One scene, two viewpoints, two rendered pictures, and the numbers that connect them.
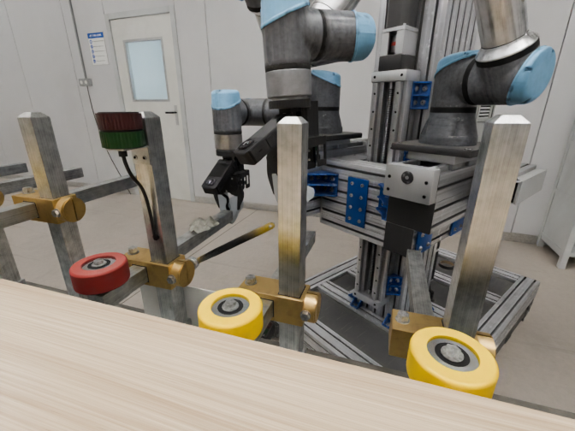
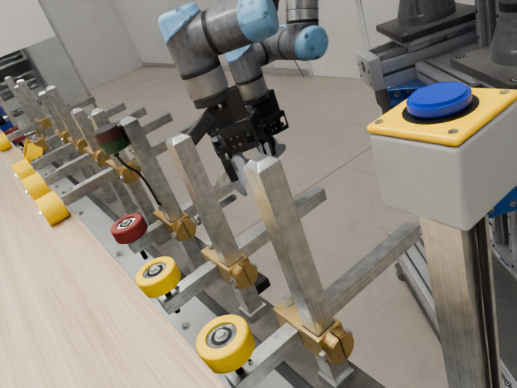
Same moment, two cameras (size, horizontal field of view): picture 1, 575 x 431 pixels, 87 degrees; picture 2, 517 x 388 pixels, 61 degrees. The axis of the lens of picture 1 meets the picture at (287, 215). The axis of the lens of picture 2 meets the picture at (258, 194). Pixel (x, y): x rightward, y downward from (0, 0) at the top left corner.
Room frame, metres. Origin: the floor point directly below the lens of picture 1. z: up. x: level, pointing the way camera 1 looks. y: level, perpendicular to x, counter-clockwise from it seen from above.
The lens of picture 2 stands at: (-0.01, -0.59, 1.35)
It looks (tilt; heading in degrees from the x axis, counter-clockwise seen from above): 28 degrees down; 45
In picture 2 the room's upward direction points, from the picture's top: 21 degrees counter-clockwise
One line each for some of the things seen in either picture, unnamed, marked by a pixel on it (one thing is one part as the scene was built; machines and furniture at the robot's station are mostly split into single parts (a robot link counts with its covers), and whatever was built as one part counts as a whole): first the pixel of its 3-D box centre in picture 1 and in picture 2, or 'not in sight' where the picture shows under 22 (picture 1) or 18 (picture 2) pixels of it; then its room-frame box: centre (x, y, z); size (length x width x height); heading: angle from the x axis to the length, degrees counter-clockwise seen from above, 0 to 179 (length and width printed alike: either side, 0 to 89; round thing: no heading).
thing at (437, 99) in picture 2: not in sight; (438, 104); (0.27, -0.49, 1.22); 0.04 x 0.04 x 0.02
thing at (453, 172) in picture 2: not in sight; (445, 157); (0.27, -0.49, 1.18); 0.07 x 0.07 x 0.08; 72
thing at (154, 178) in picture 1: (163, 247); (171, 209); (0.51, 0.23, 0.89); 0.04 x 0.04 x 0.48; 72
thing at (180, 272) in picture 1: (156, 268); (174, 222); (0.51, 0.25, 0.85); 0.14 x 0.06 x 0.05; 72
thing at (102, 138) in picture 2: (120, 121); (108, 133); (0.46, 0.24, 1.12); 0.06 x 0.06 x 0.02
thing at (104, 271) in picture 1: (105, 291); (135, 239); (0.42, 0.30, 0.85); 0.08 x 0.08 x 0.11
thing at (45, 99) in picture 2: not in sight; (72, 145); (0.82, 1.18, 0.90); 0.04 x 0.04 x 0.48; 72
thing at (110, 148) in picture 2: (123, 138); (114, 143); (0.46, 0.24, 1.10); 0.06 x 0.06 x 0.02
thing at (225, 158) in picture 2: not in sight; (226, 159); (0.51, -0.01, 1.03); 0.05 x 0.02 x 0.09; 42
